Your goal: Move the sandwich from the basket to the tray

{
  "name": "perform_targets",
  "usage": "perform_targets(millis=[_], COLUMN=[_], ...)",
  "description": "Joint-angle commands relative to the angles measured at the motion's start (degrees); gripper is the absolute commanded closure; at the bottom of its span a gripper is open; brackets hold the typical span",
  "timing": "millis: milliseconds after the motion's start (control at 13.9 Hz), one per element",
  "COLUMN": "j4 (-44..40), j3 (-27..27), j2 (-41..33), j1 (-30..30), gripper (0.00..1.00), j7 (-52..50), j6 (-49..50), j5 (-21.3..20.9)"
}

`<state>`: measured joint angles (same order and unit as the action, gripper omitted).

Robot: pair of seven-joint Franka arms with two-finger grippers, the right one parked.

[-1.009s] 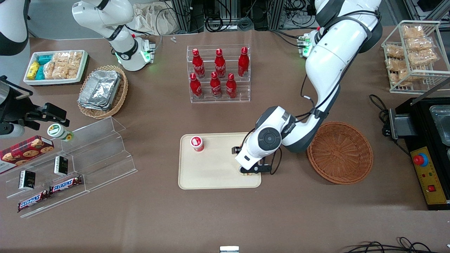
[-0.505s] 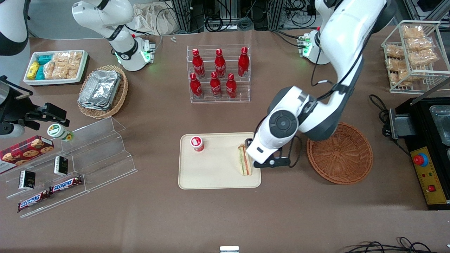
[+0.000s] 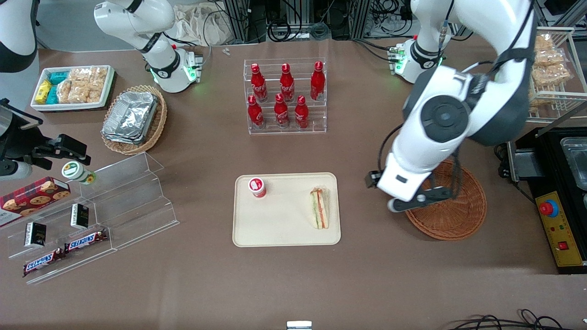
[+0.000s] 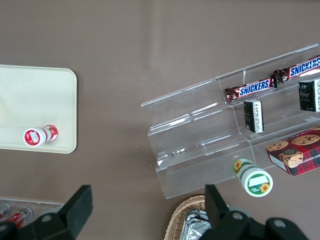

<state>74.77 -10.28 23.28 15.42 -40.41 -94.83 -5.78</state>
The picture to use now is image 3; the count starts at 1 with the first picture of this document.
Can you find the triangular sandwich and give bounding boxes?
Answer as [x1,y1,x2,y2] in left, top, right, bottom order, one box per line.
[309,186,332,230]

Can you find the white rectangular snack tray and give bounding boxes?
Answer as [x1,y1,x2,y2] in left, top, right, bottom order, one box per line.
[31,65,115,112]

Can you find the oval light wicker basket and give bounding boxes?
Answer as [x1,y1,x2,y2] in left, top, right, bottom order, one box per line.
[101,85,168,155]

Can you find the round brown wicker basket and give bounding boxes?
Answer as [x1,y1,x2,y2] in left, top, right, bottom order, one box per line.
[404,159,487,241]

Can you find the beige plastic tray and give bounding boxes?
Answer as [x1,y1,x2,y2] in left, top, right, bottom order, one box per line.
[233,172,341,248]

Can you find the grey metal tray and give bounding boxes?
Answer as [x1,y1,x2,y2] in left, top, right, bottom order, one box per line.
[506,141,547,182]

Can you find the green capped white bottle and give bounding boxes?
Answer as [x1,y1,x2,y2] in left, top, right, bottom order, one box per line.
[62,161,97,185]

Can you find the red cookie box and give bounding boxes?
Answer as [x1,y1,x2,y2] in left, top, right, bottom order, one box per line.
[0,176,72,228]

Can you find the yellow snack packet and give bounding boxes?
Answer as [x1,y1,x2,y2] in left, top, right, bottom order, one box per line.
[35,80,52,105]

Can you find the small black box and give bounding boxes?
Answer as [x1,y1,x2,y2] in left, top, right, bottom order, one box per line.
[70,203,90,230]
[24,221,47,249]

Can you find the aluminium foil container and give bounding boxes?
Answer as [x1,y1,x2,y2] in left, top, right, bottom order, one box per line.
[102,91,159,145]

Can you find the clear acrylic bottle rack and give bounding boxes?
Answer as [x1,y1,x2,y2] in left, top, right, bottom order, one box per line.
[243,58,327,135]

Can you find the clear acrylic stepped shelf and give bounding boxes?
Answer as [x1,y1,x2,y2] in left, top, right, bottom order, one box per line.
[0,183,118,286]
[79,152,180,251]

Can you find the snickers chocolate bar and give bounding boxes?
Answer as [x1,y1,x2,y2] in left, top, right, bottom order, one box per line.
[64,229,109,253]
[23,248,66,277]

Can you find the red cola bottle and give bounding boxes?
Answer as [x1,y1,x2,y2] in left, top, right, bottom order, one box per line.
[250,63,268,102]
[294,95,310,130]
[280,63,295,102]
[310,61,326,101]
[274,93,290,128]
[247,95,265,129]

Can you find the red white lidded cup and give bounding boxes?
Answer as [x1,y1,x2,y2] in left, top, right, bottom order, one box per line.
[248,177,267,198]

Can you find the black equipment box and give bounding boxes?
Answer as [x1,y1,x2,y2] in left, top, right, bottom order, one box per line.
[514,126,587,275]

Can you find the beige cloth bag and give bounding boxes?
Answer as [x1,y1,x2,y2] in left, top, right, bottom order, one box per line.
[173,4,235,46]

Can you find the yellow control panel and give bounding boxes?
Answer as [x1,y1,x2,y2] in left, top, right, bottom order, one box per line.
[535,190,587,267]

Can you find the clear plastic container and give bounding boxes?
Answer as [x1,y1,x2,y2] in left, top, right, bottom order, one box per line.
[559,137,587,191]

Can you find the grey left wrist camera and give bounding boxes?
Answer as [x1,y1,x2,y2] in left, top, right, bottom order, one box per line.
[388,186,455,214]

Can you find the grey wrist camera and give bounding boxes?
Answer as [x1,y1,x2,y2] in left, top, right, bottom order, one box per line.
[0,160,33,180]
[388,186,455,214]

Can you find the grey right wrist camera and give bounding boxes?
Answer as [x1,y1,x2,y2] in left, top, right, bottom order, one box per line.
[0,160,33,180]

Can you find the black arm base cables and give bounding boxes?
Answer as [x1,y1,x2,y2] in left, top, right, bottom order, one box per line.
[352,38,396,63]

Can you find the black cable on table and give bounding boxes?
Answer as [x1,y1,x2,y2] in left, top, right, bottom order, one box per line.
[494,144,537,203]

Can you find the coiled black cable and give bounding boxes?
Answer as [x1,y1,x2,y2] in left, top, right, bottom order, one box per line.
[268,20,291,42]

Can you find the black floor cables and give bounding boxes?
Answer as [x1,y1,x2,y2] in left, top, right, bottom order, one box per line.
[447,309,576,330]

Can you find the aluminium frame post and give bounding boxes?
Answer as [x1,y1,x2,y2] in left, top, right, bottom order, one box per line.
[224,0,267,44]

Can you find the white wire rack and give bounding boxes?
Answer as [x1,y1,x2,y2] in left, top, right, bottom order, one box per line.
[525,27,587,123]

